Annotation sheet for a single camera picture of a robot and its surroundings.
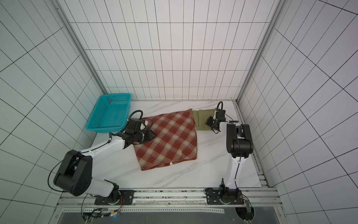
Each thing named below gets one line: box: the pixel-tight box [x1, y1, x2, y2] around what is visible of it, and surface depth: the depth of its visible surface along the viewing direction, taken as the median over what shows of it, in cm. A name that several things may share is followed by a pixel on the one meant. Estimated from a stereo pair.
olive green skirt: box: [192, 108, 217, 131], surface depth 106 cm
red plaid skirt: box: [133, 108, 198, 171], surface depth 94 cm
